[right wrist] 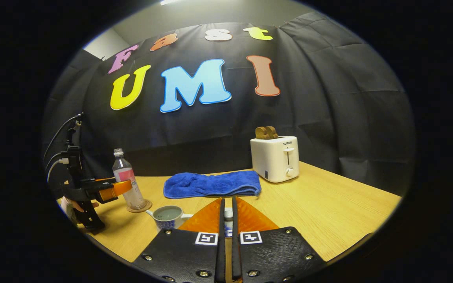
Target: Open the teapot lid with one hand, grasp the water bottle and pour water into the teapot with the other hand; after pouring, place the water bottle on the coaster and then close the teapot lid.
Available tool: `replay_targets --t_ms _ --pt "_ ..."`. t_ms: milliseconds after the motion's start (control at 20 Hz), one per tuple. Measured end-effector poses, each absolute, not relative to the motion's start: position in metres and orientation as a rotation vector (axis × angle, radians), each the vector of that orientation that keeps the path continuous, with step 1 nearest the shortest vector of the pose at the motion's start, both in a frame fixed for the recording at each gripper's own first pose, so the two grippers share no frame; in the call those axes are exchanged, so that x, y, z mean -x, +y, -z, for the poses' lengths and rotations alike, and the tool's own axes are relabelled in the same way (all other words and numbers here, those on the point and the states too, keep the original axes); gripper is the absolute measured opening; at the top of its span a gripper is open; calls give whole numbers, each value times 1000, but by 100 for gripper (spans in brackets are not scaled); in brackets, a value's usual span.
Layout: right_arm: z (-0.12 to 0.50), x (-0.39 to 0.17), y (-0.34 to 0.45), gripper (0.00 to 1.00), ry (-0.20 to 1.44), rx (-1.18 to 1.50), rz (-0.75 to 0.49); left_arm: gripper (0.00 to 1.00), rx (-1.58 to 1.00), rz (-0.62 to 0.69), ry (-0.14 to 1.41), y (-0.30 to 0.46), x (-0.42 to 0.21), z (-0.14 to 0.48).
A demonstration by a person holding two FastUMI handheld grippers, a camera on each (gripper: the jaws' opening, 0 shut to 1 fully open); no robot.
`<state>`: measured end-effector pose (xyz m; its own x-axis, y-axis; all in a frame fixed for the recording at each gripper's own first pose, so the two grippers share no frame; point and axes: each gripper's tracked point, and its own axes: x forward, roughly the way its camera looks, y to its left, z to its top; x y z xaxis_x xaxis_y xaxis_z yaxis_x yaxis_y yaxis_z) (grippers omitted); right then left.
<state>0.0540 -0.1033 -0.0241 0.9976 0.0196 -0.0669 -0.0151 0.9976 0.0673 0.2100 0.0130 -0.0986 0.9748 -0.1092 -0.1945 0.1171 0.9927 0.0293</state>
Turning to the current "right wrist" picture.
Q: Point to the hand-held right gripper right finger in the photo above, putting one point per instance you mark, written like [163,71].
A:
[235,259]

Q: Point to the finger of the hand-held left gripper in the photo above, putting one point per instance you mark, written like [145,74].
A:
[112,189]

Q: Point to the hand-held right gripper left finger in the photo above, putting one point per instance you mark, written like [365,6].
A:
[221,259]

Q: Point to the clear plastic water bottle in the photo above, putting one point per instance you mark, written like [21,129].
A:
[124,173]

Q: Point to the white blue teacup lid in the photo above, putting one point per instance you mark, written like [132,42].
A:
[228,224]

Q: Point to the round wooden coaster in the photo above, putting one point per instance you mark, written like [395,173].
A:
[146,206]

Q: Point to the white blue-flowered teacup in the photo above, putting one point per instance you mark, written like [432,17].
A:
[165,225]

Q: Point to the blue towel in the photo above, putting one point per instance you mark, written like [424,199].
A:
[210,184]

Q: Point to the white toaster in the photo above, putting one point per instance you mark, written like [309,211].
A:
[273,161]

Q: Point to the brown toast slice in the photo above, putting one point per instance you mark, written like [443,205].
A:
[266,133]

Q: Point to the ceiling light panel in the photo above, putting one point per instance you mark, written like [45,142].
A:
[169,2]

